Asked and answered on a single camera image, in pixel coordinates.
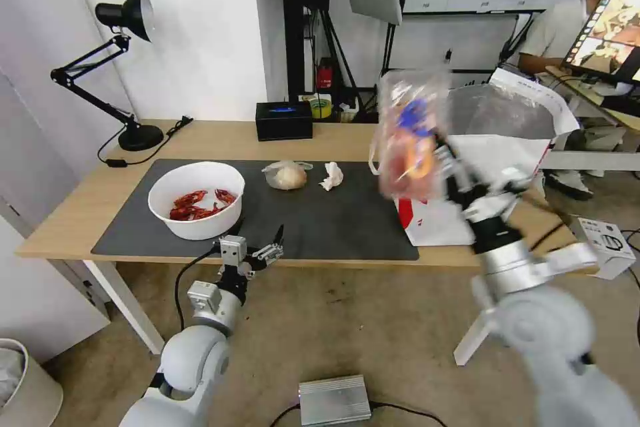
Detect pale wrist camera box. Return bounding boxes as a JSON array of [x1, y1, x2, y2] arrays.
[[465, 194, 512, 222], [219, 235, 247, 266]]

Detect crumpled white tissue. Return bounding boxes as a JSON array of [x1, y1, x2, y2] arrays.
[[319, 162, 345, 193]]

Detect black desk lamp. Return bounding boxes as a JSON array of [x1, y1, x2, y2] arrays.
[[49, 0, 165, 151]]

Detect person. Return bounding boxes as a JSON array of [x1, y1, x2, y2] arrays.
[[517, 0, 632, 200]]

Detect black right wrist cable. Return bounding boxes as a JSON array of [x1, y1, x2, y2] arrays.
[[519, 195, 576, 254]]

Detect black power cable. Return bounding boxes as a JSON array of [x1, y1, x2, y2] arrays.
[[369, 399, 451, 427], [262, 402, 302, 427]]

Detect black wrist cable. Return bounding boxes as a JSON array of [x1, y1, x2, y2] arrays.
[[174, 249, 223, 334], [519, 195, 576, 254]]

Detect silver power supply box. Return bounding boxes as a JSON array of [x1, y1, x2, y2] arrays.
[[298, 374, 373, 427]]

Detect red tag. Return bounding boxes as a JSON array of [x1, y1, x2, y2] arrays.
[[316, 64, 335, 93]]

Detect white waste bin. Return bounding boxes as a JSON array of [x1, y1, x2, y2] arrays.
[[0, 338, 65, 427]]

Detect clear plastic trash bag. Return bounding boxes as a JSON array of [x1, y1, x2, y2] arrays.
[[368, 69, 453, 203]]

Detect bun in clear plastic bag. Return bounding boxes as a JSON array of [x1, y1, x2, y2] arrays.
[[261, 160, 313, 191]]

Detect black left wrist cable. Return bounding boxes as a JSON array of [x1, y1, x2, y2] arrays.
[[174, 249, 223, 334]]

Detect red crayfish shells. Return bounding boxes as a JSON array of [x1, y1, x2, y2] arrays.
[[169, 189, 240, 222]]

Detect black equipment rack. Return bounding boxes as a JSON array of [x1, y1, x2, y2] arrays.
[[279, 0, 332, 103]]

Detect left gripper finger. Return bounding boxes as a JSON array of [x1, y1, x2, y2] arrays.
[[212, 218, 245, 260], [251, 224, 286, 263]]

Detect black rectangular box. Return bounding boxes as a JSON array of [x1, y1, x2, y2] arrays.
[[255, 101, 315, 141]]

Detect black tripod stand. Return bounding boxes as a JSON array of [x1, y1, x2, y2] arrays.
[[319, 7, 396, 115]]

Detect white product carton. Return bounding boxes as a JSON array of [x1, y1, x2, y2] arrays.
[[569, 216, 637, 280]]

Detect yellow green tape roll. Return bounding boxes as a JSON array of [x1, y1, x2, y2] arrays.
[[309, 96, 334, 120]]

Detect white round bowl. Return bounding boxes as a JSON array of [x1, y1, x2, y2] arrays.
[[147, 161, 246, 242]]

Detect black desk mat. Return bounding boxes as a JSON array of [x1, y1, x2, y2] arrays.
[[91, 158, 420, 262]]

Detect white table leg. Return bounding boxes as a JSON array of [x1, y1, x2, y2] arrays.
[[453, 304, 495, 367], [82, 260, 166, 356]]

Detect black lamp cable with switch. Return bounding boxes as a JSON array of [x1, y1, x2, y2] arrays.
[[97, 115, 195, 169]]

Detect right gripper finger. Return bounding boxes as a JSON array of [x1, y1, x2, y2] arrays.
[[431, 130, 465, 179]]

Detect white takeout bag red print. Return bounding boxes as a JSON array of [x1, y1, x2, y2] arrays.
[[392, 68, 581, 248]]

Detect grey office desk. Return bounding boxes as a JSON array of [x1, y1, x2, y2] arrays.
[[539, 65, 640, 173]]

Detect computer monitor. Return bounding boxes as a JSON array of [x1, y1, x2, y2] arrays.
[[559, 0, 640, 83]]

